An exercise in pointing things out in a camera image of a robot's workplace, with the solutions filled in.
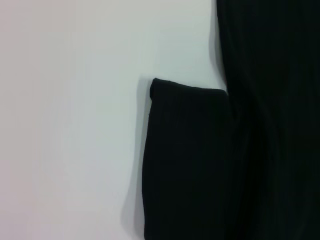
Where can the black t-shirt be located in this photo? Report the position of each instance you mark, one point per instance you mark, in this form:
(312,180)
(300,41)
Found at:
(250,150)

